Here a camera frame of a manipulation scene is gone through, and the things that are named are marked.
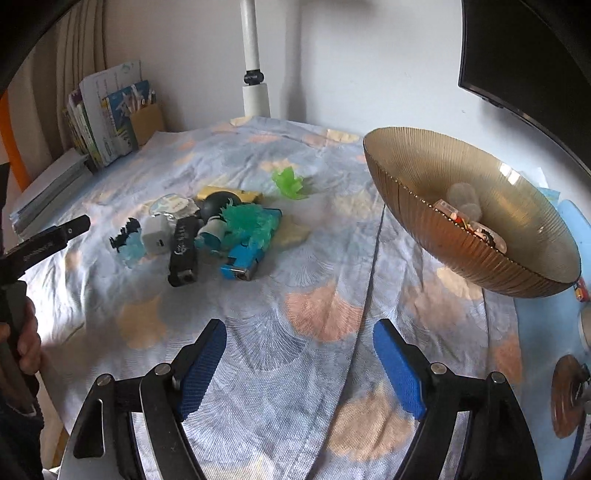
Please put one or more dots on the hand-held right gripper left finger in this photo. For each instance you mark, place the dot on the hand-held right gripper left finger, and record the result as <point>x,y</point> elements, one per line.
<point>203,369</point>

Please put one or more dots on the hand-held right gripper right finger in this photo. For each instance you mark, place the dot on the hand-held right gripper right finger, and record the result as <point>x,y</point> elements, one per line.
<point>399,374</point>

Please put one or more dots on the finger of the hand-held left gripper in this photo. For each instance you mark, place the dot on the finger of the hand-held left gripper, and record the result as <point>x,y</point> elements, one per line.
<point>51,240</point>

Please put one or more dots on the light blue crystal toy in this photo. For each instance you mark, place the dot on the light blue crystal toy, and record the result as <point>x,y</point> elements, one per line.
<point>134,253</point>

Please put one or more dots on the white charger cube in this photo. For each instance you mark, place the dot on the white charger cube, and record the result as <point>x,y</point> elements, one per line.
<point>157,235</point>

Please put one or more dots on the blue lighter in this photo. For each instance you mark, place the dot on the blue lighter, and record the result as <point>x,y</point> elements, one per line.
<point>240,263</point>

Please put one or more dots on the black lighter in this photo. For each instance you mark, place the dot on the black lighter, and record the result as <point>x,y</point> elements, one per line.
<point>182,254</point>

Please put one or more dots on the clear packet with white label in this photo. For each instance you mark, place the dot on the clear packet with white label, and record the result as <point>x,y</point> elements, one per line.
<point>173,205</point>

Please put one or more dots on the small white teal figure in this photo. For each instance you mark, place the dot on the small white teal figure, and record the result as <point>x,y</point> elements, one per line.
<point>210,230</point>

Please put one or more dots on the teal spiky toy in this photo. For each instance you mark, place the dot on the teal spiky toy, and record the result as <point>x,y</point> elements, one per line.
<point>244,224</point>

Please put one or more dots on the black ball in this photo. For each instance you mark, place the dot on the black ball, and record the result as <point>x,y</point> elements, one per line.
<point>214,203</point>

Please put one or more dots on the green plastic toy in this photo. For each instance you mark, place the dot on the green plastic toy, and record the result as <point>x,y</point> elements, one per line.
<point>290,183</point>

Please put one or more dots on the person's left hand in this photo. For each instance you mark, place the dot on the person's left hand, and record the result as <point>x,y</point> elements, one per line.
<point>30,341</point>

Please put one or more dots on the stack of white papers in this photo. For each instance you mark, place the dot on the stack of white papers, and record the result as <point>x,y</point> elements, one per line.
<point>46,184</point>

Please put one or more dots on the blue shell-patterned bedsheet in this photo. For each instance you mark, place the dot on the blue shell-patterned bedsheet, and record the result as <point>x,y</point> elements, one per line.
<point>300,350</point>

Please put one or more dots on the row of colourful books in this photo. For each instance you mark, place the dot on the row of colourful books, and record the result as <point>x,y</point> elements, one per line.
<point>78,124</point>

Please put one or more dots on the brown paper envelope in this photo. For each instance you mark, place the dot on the brown paper envelope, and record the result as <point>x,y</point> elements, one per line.
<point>147,124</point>

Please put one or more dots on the light blue mat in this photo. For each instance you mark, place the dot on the light blue mat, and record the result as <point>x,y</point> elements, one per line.
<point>545,332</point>

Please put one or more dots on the printed paper bag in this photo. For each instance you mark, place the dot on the printed paper bag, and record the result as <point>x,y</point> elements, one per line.
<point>127,104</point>

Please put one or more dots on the large white booklet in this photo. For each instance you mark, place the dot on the large white booklet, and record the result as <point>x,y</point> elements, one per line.
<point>104,83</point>

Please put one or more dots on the small red white packet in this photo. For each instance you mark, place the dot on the small red white packet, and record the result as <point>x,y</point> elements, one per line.
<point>447,212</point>

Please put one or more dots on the beige curtain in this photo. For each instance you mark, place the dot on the beige curtain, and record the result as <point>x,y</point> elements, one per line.
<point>69,69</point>

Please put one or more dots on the grey round container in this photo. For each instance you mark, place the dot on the grey round container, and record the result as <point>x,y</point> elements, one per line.
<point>586,325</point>

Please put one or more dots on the small red box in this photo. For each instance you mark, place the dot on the small red box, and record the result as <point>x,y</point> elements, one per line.
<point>582,291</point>

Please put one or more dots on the white pole with black joint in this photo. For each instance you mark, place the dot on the white pole with black joint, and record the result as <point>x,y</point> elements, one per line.
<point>255,97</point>

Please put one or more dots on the black monitor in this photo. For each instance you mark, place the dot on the black monitor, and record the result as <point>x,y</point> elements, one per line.
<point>531,55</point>

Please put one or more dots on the orange chair frame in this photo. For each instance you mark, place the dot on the orange chair frame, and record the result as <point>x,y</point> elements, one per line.
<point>11,152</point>

